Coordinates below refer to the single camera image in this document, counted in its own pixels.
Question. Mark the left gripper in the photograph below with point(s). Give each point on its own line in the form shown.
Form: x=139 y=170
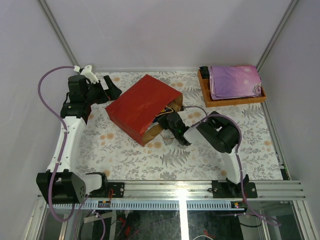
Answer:
x=102 y=90

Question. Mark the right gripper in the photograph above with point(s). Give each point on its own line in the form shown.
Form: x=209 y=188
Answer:
x=163 y=119

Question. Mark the yellow snack packet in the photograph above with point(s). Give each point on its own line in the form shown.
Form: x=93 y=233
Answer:
x=167 y=110

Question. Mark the red paper bag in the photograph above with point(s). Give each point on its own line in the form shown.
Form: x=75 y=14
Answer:
x=135 y=110

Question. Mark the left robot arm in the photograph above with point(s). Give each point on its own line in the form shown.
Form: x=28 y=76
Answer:
x=60 y=183

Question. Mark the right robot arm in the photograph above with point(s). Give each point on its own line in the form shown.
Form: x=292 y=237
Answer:
x=221 y=133

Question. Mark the floral table mat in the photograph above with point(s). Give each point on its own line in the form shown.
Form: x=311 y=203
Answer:
x=104 y=147

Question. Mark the black items in tray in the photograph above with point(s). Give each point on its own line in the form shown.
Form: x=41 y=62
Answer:
x=204 y=72

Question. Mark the purple folded cloth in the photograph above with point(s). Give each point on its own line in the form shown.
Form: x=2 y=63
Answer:
x=231 y=82

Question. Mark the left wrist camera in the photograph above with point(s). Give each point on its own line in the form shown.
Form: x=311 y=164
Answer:
x=88 y=71

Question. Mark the aluminium rail frame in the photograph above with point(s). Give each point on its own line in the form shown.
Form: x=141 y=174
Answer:
x=195 y=190

